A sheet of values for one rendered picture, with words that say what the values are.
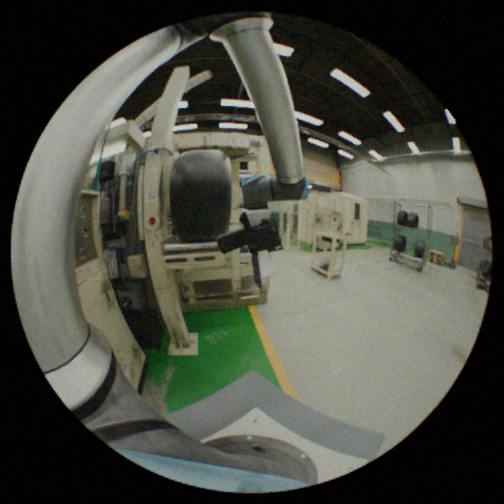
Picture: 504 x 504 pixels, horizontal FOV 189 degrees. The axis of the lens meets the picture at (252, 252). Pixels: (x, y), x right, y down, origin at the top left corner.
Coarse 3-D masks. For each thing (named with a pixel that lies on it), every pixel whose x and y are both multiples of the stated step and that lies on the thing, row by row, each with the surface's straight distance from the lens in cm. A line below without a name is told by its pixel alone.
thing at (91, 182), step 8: (112, 120) 121; (104, 136) 113; (104, 144) 111; (96, 152) 105; (96, 160) 104; (88, 168) 98; (96, 168) 103; (88, 176) 97; (96, 176) 102; (88, 184) 97; (96, 184) 102
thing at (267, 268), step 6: (252, 258) 32; (258, 258) 33; (264, 258) 33; (252, 264) 32; (258, 264) 32; (264, 264) 32; (270, 264) 32; (276, 264) 32; (258, 270) 31; (264, 270) 32; (270, 270) 32; (276, 270) 32; (258, 276) 30; (264, 276) 31; (258, 282) 29
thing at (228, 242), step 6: (240, 228) 40; (228, 234) 37; (234, 234) 38; (240, 234) 38; (216, 240) 38; (222, 240) 37; (228, 240) 37; (234, 240) 38; (240, 240) 39; (222, 246) 37; (228, 246) 37; (234, 246) 38; (240, 246) 39; (222, 252) 38
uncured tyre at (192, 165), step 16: (176, 160) 86; (192, 160) 77; (208, 160) 76; (224, 160) 78; (176, 176) 73; (192, 176) 70; (208, 176) 69; (224, 176) 71; (176, 192) 70; (192, 192) 68; (208, 192) 67; (224, 192) 69; (176, 208) 70; (192, 208) 68; (208, 208) 68; (224, 208) 69; (176, 224) 75; (192, 224) 72; (208, 224) 72; (224, 224) 74; (192, 240) 82; (208, 240) 83
